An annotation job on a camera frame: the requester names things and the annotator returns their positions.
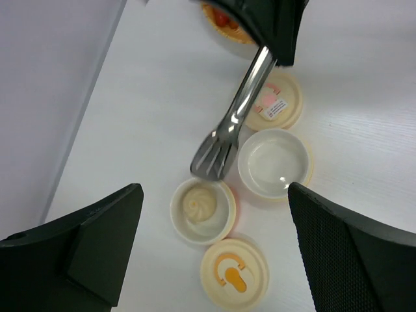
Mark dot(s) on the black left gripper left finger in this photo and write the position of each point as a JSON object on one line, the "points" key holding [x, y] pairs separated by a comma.
{"points": [[77, 262]]}

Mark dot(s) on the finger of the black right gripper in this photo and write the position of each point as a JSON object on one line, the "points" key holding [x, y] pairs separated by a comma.
{"points": [[274, 24]]}

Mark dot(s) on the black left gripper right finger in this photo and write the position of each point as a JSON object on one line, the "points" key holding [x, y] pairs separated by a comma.
{"points": [[352, 262]]}

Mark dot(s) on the long red sausage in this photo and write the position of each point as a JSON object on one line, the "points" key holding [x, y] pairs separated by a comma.
{"points": [[220, 18]]}

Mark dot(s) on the white steamed bun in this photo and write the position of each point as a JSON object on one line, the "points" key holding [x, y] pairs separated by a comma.
{"points": [[199, 204]]}

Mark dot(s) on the stainless steel tongs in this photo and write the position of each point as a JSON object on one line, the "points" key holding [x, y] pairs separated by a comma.
{"points": [[218, 151]]}

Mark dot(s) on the fish-shaped woven bamboo tray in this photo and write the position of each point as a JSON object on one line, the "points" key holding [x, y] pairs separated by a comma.
{"points": [[235, 35]]}

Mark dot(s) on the orange-based bowl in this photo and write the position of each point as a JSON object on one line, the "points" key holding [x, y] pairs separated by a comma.
{"points": [[270, 160]]}

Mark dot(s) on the pink-based bowl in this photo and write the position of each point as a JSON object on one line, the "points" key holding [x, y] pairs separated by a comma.
{"points": [[217, 227]]}

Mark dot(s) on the cream lid with pink handle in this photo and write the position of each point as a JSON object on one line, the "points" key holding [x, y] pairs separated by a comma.
{"points": [[278, 105]]}

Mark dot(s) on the cream lid with orange handle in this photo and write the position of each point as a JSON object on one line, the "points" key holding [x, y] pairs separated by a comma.
{"points": [[234, 274]]}

